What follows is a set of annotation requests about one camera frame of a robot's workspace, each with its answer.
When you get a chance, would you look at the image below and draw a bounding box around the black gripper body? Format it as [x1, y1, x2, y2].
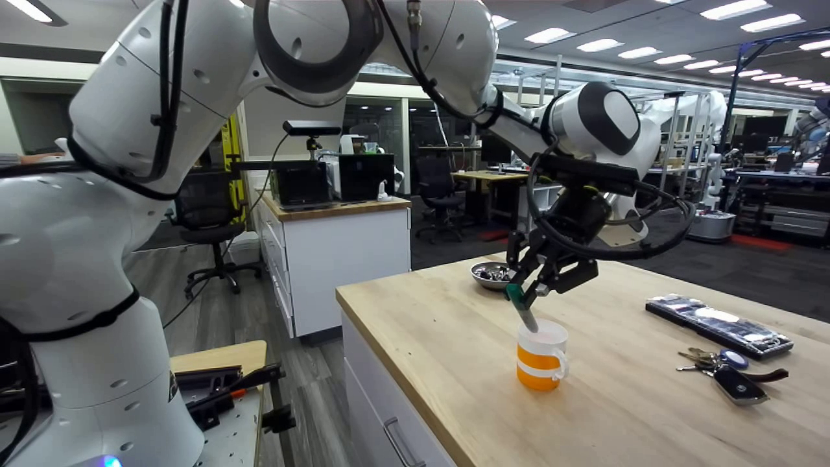
[530, 186, 613, 269]

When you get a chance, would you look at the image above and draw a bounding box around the green capped marker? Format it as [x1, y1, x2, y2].
[505, 282, 539, 333]

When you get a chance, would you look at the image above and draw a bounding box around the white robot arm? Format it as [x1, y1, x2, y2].
[0, 0, 659, 467]

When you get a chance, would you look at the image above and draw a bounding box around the orange white striped mug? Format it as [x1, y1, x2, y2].
[517, 320, 567, 391]

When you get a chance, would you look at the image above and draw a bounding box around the grey round dish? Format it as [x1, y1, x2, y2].
[473, 263, 514, 291]

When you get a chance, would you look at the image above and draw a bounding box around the key bunch with fob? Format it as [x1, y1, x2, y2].
[678, 348, 789, 405]

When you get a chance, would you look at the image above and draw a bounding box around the black monitor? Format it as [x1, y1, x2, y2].
[340, 155, 393, 202]

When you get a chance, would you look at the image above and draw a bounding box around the dark flat remote case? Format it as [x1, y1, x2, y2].
[645, 294, 793, 360]

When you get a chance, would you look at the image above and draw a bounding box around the white counter cabinet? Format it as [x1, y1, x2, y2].
[253, 196, 412, 338]

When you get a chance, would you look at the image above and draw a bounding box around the black office chair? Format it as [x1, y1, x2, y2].
[173, 168, 261, 299]

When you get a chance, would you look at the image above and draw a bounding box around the orange black clamp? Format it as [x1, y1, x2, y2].
[177, 366, 283, 430]

